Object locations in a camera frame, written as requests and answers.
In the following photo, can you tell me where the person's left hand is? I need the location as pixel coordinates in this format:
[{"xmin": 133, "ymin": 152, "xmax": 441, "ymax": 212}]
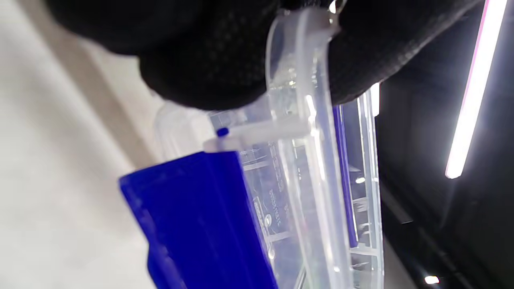
[{"xmin": 44, "ymin": 0, "xmax": 482, "ymax": 111}]

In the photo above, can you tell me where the clear plastic storage box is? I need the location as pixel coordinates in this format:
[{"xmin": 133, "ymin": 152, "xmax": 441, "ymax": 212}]
[{"xmin": 118, "ymin": 8, "xmax": 386, "ymax": 289}]

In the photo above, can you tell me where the ceiling light tube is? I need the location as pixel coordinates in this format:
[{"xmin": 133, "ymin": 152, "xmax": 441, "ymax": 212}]
[{"xmin": 445, "ymin": 0, "xmax": 508, "ymax": 179}]

